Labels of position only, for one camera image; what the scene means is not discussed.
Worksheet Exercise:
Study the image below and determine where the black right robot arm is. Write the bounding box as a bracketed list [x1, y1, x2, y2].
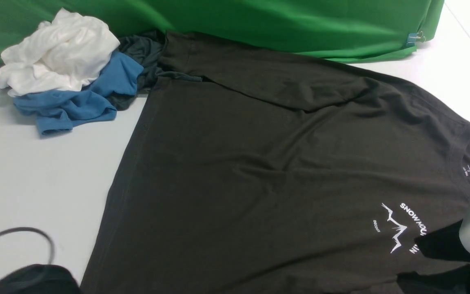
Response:
[397, 220, 470, 294]

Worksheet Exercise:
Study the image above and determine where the green backdrop cloth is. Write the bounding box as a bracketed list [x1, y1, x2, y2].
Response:
[0, 0, 444, 63]

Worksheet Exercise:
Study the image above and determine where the dark teal crumpled garment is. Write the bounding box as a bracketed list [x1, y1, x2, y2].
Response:
[99, 31, 203, 111]

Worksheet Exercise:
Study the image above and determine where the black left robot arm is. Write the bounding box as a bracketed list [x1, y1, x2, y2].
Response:
[0, 264, 82, 294]

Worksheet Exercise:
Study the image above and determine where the white crumpled garment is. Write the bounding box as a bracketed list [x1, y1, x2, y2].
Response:
[0, 8, 120, 97]

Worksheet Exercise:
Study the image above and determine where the blue crumpled garment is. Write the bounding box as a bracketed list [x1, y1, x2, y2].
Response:
[13, 51, 143, 136]

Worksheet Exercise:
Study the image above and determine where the blue binder clip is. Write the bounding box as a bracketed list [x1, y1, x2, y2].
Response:
[406, 31, 426, 48]

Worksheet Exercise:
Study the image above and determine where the dark gray long-sleeve top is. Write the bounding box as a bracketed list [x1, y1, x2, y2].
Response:
[81, 31, 470, 294]

